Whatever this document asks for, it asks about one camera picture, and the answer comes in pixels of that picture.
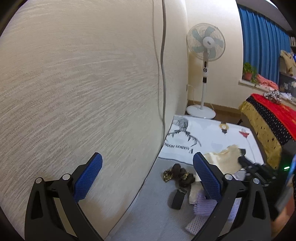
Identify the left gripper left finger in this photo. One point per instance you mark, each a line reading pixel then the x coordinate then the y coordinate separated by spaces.
pixel 42 221

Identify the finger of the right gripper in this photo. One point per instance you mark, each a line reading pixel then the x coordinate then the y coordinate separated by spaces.
pixel 247 165

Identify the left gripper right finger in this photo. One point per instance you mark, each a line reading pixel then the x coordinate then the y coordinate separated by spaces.
pixel 252 221

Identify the cream plastic wrapper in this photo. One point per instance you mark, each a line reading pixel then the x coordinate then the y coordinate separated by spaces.
pixel 226 160

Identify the person right hand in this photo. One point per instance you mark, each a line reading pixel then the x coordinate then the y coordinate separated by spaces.
pixel 282 219

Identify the red patterned bed blanket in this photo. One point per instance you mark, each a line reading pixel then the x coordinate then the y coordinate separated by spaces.
pixel 273 124

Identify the zebra striped cloth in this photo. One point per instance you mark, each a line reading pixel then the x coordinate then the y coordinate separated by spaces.
pixel 273 96

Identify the pink folded cloth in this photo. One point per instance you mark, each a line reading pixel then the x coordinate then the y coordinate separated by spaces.
pixel 266 82

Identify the potted green plant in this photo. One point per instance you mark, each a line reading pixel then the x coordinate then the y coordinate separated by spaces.
pixel 249 73

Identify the grey storage bin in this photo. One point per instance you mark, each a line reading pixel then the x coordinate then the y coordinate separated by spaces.
pixel 287 84

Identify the grey table cloth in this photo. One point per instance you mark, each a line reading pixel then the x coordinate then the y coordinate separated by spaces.
pixel 164 207

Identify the tan jacket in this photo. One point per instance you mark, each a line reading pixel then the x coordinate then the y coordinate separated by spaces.
pixel 289 61

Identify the blue curtain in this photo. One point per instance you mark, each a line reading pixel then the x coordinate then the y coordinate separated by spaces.
pixel 263 41

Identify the white standing fan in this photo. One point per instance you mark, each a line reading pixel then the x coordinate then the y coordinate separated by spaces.
pixel 207 43

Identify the wooden bookshelf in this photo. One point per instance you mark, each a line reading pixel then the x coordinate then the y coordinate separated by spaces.
pixel 292 41

